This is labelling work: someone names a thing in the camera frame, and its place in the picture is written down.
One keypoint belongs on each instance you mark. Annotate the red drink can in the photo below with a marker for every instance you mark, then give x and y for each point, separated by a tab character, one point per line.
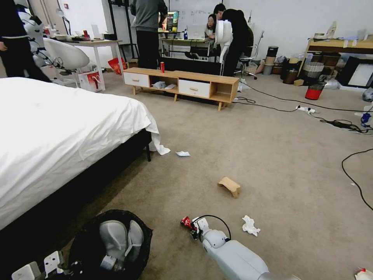
162	67

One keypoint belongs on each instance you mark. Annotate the white bottle red cap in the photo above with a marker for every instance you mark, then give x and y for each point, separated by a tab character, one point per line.
364	274

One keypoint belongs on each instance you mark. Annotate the white laptop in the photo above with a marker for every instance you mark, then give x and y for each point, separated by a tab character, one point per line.
196	32

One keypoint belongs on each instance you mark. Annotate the person bending over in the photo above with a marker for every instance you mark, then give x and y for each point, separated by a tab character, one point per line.
236	38

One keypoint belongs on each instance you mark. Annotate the corrugated paper basket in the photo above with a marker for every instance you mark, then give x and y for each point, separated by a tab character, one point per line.
313	69

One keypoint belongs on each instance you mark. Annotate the seated person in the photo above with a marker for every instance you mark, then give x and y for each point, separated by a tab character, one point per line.
211	24

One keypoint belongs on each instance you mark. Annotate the white slipper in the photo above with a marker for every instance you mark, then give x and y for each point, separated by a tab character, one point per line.
135	239
114	239

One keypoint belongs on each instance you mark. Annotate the white tissue in cabinet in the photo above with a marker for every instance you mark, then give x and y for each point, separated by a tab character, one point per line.
158	85

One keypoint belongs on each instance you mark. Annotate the small box in bin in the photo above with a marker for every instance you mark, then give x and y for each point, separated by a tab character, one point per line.
108	262

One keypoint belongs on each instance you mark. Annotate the small wooden stool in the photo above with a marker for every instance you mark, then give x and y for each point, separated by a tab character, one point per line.
230	185

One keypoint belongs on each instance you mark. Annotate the red mesh waste bin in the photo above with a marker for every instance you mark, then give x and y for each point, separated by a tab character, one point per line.
315	91

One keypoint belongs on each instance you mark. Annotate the crumpled white blue paper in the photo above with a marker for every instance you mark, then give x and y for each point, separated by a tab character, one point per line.
183	153

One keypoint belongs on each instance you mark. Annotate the red white shopping bag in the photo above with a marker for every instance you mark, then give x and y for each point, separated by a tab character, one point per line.
91	81

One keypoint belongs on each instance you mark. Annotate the white power strip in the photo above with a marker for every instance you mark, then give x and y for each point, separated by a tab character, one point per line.
306	109

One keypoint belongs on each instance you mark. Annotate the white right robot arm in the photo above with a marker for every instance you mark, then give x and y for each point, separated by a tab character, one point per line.
233	256

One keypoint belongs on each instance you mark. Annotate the office chair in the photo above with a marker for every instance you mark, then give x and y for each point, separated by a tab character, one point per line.
250	58

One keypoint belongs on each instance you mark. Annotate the bed with white sheet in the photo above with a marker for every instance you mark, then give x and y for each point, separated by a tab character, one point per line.
58	134

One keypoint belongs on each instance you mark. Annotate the wooden tv cabinet white drawers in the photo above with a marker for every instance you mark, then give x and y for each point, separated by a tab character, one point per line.
180	83

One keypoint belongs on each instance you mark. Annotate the red snack wrapper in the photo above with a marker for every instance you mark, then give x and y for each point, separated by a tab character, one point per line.
186	222

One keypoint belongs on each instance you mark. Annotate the computer monitor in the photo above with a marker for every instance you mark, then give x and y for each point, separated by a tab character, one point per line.
170	22

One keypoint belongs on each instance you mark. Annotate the black cylinder container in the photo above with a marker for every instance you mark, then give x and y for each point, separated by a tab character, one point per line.
273	51

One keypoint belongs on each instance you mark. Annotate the white pedestal fan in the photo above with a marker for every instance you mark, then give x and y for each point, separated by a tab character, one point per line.
223	32

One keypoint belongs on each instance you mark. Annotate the red plastic bag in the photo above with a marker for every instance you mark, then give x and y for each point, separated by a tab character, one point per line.
117	66

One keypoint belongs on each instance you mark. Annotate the person in dark trousers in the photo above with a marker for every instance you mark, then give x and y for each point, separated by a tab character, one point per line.
14	43

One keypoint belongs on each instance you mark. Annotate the wooden shelf unit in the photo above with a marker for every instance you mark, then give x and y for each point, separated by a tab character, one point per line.
338	46

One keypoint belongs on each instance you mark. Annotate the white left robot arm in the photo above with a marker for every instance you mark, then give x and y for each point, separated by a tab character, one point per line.
32	269

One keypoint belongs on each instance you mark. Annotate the black mesh trash bin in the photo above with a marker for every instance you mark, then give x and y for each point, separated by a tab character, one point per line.
87	242

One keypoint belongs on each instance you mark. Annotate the blue white plug adapter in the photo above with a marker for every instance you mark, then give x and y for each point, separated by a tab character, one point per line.
365	118

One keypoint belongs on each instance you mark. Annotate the person in grey top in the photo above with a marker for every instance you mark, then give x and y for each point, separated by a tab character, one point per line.
148	29

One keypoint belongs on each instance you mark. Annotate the wooden desk white legs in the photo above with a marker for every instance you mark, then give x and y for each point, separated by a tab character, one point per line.
93	46

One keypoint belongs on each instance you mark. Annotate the white humanoid robot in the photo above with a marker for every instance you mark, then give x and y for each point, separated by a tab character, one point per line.
58	52

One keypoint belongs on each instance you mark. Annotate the white crumpled tissue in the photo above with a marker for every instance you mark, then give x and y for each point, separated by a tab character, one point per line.
250	226

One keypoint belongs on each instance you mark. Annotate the black framed white panel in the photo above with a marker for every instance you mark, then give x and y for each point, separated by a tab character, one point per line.
360	71

